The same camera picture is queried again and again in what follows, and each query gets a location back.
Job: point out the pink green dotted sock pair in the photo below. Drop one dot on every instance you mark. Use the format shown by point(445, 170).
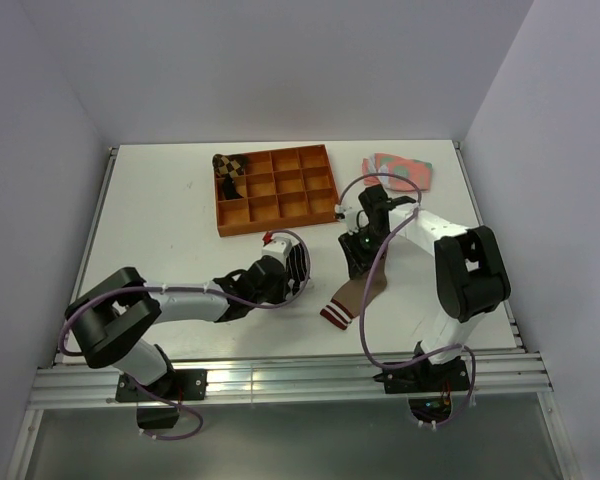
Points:
point(417, 171)

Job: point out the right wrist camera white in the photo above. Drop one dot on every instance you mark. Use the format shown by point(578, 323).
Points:
point(349, 217)

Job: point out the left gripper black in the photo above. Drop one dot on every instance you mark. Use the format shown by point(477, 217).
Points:
point(279, 297)

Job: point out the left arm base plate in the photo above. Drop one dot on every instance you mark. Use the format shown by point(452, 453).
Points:
point(179, 385)

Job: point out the orange compartment tray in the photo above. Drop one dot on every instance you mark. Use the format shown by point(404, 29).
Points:
point(281, 189)

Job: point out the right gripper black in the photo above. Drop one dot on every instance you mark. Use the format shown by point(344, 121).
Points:
point(358, 261)

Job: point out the brown sock striped cuff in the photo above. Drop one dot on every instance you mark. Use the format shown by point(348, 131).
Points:
point(345, 305)

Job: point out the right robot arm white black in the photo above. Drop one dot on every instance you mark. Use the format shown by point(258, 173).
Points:
point(470, 276)

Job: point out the aluminium rail frame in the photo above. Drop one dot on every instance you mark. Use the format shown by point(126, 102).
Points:
point(339, 378)

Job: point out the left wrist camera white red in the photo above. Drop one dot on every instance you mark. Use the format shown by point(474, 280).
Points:
point(277, 247)

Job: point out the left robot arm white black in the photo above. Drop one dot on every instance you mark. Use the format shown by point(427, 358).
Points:
point(106, 325)

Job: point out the black white striped sock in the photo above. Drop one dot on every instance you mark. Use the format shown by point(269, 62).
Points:
point(297, 271)

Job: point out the checkered brown rolled sock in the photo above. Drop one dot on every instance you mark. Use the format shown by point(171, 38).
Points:
point(227, 168)

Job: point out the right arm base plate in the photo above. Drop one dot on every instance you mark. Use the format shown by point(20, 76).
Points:
point(425, 377)

